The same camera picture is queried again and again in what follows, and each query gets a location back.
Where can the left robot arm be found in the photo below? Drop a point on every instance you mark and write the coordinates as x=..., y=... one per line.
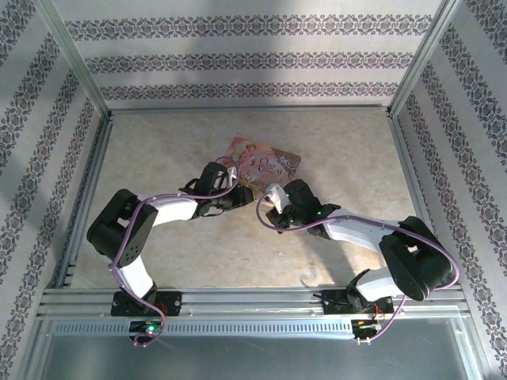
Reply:
x=119, y=233

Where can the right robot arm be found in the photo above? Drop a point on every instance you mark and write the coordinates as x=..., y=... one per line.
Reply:
x=412, y=257

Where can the grey metal sheet panel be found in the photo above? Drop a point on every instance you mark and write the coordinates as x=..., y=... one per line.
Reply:
x=253, y=360

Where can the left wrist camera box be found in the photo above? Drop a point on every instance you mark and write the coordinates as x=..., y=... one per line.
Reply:
x=229, y=177

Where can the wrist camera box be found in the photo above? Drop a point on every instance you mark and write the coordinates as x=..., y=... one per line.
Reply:
x=229, y=177
x=277, y=196

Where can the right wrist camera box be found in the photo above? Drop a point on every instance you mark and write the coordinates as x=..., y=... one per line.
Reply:
x=277, y=196

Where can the aluminium frame rail, short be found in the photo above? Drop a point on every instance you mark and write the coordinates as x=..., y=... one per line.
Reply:
x=249, y=109

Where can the wide aluminium mounting rail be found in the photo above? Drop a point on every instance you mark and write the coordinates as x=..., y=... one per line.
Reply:
x=253, y=301

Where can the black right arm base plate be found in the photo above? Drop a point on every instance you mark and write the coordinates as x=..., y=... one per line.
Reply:
x=334, y=302

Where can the aluminium frame side rail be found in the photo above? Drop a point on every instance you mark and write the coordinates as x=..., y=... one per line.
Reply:
x=89, y=190
x=416, y=190

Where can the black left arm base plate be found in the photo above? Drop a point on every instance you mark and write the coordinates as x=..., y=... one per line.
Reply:
x=174, y=302

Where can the aluminium frame corner post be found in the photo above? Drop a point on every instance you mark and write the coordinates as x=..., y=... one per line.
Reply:
x=75, y=55
x=420, y=55

